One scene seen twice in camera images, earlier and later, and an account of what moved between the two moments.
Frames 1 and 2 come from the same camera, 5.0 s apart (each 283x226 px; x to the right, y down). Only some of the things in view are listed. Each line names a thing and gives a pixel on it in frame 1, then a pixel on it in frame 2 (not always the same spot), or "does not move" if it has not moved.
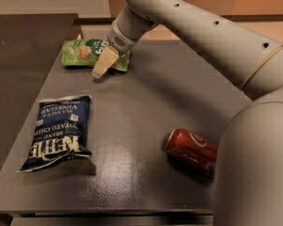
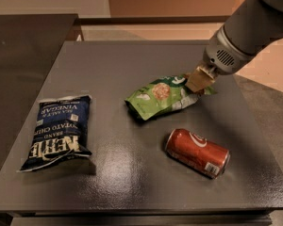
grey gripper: (122, 40) to (219, 56)
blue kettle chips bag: (61, 132) does not move
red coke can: (193, 151) does not move
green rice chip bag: (85, 52) to (164, 95)
